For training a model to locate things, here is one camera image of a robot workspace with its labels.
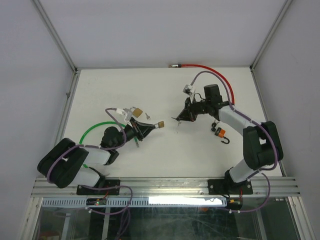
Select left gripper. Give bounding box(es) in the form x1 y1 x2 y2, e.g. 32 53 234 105
113 117 155 150

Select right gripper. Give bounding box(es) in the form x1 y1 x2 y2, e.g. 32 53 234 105
176 96 211 122

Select small padlock silver keys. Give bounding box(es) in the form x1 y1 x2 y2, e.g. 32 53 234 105
171 117 181 126

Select green cable lock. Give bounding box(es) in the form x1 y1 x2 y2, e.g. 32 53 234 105
78 121 140 171

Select large brass padlock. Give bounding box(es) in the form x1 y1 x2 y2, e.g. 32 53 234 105
130 106 143 118

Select small brass padlock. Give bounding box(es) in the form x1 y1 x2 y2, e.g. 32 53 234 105
154 121 165 129

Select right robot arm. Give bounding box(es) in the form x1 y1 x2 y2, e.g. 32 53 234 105
176 84 284 194

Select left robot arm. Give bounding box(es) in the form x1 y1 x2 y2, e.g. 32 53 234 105
37 118 164 195

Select orange black padlock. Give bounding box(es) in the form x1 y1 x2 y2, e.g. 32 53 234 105
214 127 230 145

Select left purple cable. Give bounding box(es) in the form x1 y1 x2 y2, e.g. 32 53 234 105
46 107 127 185

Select purple cable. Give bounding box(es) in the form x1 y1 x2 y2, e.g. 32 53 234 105
191 71 279 213
46 107 127 185

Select red cable lock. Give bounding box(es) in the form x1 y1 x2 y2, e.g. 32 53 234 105
168 63 235 104

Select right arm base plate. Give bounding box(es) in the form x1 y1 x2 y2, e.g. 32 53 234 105
207 178 253 197

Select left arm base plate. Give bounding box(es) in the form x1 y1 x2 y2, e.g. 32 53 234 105
76 179 121 196

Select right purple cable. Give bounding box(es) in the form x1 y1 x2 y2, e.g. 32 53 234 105
191 71 279 213

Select aluminium mounting rail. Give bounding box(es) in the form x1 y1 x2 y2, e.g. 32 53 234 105
31 175 301 198

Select slotted cable duct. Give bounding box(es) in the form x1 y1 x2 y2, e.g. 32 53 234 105
42 196 227 208

